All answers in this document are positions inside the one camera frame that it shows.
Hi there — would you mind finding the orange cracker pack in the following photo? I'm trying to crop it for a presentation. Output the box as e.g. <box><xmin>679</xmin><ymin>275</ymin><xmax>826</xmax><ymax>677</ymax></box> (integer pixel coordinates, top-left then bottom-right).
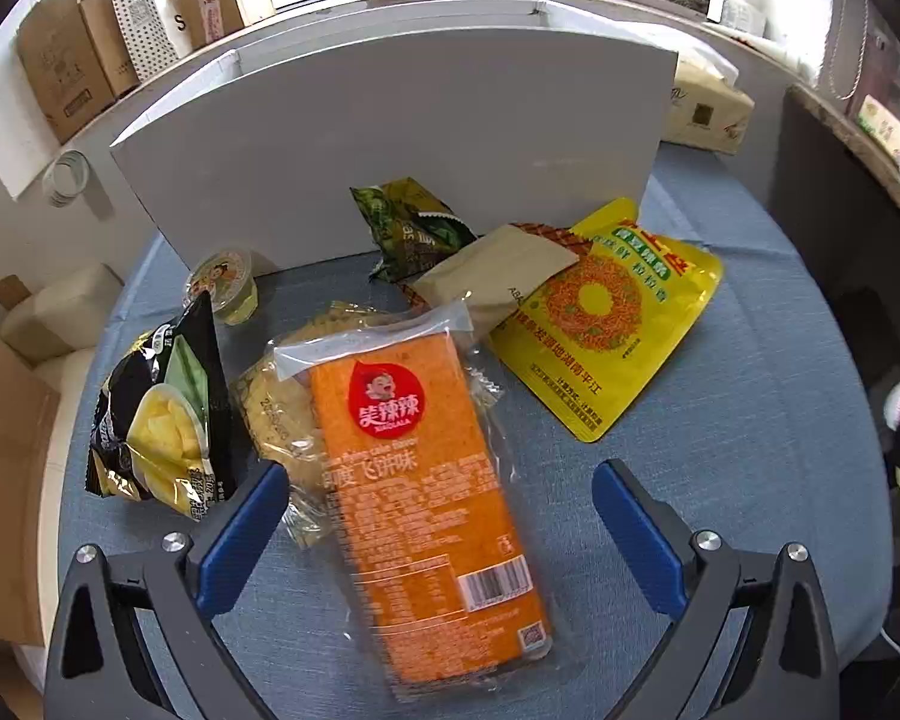
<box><xmin>274</xmin><ymin>301</ymin><xmax>553</xmax><ymax>694</ymax></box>

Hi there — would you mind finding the clear jelly cup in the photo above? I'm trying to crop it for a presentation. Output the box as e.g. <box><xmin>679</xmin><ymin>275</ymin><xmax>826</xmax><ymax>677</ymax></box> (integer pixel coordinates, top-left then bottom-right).
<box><xmin>183</xmin><ymin>247</ymin><xmax>258</xmax><ymax>327</ymax></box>

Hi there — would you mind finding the black yellow chip bag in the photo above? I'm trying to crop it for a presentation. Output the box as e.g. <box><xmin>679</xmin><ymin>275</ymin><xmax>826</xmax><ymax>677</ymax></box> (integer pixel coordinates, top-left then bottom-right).
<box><xmin>86</xmin><ymin>293</ymin><xmax>237</xmax><ymax>520</ymax></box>

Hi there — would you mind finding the yellow kuromi popcorn bag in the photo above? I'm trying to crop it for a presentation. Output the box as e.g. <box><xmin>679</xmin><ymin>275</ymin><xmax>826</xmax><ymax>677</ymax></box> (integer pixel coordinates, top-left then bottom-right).
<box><xmin>230</xmin><ymin>301</ymin><xmax>403</xmax><ymax>550</ymax></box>

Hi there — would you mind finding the large cardboard sheet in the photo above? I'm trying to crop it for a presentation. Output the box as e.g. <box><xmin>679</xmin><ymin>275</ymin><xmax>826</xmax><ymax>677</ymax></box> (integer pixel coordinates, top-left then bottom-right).
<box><xmin>0</xmin><ymin>338</ymin><xmax>59</xmax><ymax>645</ymax></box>

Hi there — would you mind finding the yellow sunflower pouch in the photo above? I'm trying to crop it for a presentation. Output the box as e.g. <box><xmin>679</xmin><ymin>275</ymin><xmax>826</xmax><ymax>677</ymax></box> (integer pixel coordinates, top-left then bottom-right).
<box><xmin>491</xmin><ymin>197</ymin><xmax>724</xmax><ymax>444</ymax></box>

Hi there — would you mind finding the beige sofa cushion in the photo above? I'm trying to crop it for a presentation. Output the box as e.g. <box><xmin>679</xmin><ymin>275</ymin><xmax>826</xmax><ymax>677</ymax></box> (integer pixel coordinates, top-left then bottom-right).
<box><xmin>0</xmin><ymin>263</ymin><xmax>123</xmax><ymax>366</ymax></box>

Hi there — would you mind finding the beige paper snack pack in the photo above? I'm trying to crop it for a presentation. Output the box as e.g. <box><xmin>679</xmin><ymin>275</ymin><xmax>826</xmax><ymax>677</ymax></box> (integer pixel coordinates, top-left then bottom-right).
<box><xmin>411</xmin><ymin>224</ymin><xmax>578</xmax><ymax>340</ymax></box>

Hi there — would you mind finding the dark green snack bag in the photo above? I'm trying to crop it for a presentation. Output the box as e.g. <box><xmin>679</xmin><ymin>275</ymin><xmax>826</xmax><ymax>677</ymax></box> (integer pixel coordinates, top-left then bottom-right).
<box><xmin>349</xmin><ymin>177</ymin><xmax>476</xmax><ymax>283</ymax></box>

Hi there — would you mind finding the clear tape roll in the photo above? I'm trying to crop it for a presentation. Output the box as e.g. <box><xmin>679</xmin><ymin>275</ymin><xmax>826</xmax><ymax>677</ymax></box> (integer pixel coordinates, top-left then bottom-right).
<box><xmin>41</xmin><ymin>149</ymin><xmax>91</xmax><ymax>208</ymax></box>

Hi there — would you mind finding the tissue pack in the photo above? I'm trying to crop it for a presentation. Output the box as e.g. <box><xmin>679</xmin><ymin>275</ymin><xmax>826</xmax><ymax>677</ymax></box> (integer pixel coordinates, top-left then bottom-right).
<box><xmin>662</xmin><ymin>60</ymin><xmax>754</xmax><ymax>156</ymax></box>

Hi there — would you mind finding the white storage box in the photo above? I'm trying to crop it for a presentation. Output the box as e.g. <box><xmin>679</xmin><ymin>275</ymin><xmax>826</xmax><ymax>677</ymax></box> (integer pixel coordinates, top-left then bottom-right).
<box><xmin>110</xmin><ymin>0</ymin><xmax>678</xmax><ymax>273</ymax></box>

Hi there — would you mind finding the tall cardboard box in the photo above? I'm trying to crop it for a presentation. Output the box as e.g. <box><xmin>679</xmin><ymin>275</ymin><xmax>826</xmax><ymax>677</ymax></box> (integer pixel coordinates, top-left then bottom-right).
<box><xmin>17</xmin><ymin>0</ymin><xmax>139</xmax><ymax>143</ymax></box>

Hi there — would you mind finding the white dotted paper bag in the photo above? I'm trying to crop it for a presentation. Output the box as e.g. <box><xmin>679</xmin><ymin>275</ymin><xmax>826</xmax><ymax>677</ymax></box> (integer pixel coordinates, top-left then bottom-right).
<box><xmin>112</xmin><ymin>0</ymin><xmax>193</xmax><ymax>83</ymax></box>

